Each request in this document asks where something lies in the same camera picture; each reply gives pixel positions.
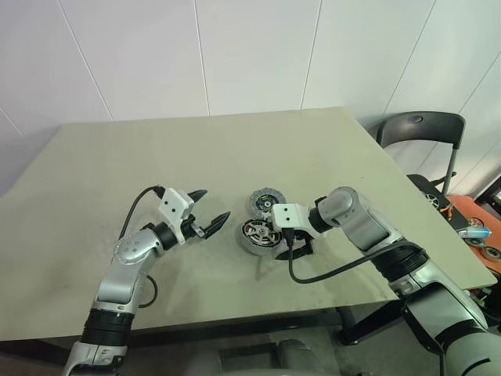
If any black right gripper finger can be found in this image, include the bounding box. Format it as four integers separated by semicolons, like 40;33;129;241
275;245;314;261

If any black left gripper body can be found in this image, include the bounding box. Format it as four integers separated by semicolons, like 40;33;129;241
182;214;207;240

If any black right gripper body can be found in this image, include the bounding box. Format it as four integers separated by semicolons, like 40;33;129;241
282;229;316;251

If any black toy wheel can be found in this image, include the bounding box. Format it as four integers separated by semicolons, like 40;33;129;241
236;218;283;256
248;187;281;220

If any grey rounded block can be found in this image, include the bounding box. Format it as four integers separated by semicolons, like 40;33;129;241
276;339;314;371

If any black folding chair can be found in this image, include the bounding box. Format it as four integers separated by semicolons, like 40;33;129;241
375;112;467;208

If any black round bearing part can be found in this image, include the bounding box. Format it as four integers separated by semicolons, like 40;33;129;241
481;242;501;262

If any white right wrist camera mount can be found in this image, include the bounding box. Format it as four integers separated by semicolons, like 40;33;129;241
271;202;314;232

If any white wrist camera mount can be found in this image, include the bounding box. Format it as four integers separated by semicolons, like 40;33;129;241
157;187;196;244
271;202;314;232

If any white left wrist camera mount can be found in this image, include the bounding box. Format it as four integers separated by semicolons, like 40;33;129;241
157;187;196;244

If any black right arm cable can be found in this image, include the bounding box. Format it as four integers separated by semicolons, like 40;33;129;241
283;228;422;284

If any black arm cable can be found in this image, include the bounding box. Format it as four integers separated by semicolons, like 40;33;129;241
283;228;422;284
120;186;165;310

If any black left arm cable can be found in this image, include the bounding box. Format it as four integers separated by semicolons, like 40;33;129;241
120;186;165;310

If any black table frame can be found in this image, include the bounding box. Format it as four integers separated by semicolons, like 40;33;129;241
0;289;501;349

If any black part with green wires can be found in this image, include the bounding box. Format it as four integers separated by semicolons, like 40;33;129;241
467;287;498;310

